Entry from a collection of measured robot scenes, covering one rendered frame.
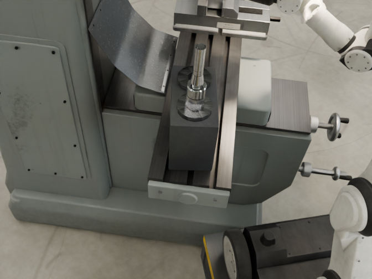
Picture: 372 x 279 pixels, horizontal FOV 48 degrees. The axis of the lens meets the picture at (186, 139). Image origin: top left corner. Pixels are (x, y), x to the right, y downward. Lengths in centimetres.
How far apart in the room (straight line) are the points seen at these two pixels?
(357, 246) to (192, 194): 45
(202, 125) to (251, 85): 59
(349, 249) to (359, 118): 168
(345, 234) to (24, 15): 107
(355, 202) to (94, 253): 135
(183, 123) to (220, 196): 24
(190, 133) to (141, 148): 71
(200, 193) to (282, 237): 43
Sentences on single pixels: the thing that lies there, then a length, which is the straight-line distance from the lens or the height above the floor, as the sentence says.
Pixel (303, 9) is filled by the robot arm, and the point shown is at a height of 118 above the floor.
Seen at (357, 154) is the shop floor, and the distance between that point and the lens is 263.
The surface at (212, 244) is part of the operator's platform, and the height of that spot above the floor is 40.
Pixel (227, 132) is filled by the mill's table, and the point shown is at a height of 94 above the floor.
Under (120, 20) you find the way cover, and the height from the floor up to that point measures 100.
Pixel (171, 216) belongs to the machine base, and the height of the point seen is 20.
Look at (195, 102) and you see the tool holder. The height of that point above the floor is 117.
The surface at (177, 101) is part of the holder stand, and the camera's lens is 105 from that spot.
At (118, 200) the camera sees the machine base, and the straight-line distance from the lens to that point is 198.
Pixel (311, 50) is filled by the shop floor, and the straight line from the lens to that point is 320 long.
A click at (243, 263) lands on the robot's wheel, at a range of 144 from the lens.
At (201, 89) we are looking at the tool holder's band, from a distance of 98.
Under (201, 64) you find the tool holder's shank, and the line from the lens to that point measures 94.
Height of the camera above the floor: 189
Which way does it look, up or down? 51 degrees down
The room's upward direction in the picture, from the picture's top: 5 degrees clockwise
